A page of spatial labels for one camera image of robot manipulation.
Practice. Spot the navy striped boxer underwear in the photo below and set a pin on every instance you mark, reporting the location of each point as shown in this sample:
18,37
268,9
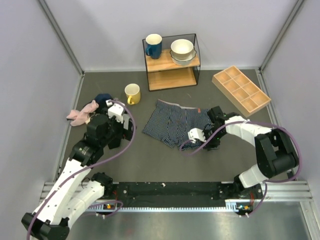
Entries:
171,122

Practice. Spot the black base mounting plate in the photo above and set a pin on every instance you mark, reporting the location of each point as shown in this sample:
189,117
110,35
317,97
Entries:
173,194

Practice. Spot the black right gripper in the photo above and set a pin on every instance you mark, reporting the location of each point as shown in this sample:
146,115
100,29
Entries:
211,145

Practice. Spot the white scalloped bowl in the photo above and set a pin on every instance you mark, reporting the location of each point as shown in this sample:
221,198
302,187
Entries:
183,61

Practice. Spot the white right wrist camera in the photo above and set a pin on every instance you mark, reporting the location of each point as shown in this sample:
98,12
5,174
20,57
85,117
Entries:
196,134

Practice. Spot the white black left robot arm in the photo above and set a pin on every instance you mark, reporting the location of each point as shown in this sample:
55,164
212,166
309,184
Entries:
61,208

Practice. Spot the blue ceramic mug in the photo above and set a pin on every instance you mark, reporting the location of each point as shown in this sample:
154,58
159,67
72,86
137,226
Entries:
153,46

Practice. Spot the dark blue garment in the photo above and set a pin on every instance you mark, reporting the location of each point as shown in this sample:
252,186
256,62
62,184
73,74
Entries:
102,98

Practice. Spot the grey slotted cable duct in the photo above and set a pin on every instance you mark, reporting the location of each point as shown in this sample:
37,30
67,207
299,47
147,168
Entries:
226,207

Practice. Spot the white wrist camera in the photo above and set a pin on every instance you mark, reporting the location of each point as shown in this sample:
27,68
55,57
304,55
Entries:
196,134
115,109

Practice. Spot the black wire wooden shelf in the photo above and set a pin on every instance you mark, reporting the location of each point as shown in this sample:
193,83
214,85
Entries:
163,73

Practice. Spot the cream ceramic bowl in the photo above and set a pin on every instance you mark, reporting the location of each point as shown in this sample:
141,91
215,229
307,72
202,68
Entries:
181,49

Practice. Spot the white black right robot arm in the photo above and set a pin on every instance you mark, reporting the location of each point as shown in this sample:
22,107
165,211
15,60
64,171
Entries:
274,150

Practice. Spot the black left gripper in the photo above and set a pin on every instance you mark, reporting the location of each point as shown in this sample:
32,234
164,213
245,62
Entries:
124,133

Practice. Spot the wooden compartment tray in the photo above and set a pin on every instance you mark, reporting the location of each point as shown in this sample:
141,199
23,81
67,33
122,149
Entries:
245,95

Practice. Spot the yellow ceramic mug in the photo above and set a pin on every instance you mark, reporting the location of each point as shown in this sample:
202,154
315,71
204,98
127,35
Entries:
133,93

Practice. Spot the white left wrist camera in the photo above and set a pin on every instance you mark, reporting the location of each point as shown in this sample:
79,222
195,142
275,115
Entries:
115,109

